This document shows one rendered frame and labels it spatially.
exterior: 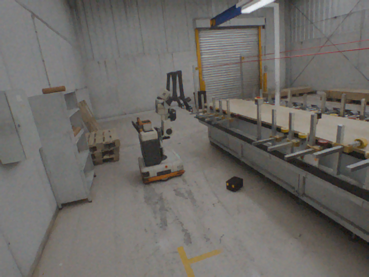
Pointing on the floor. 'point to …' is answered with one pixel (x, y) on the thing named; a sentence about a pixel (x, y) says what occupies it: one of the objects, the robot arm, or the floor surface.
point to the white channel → (274, 43)
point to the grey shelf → (63, 145)
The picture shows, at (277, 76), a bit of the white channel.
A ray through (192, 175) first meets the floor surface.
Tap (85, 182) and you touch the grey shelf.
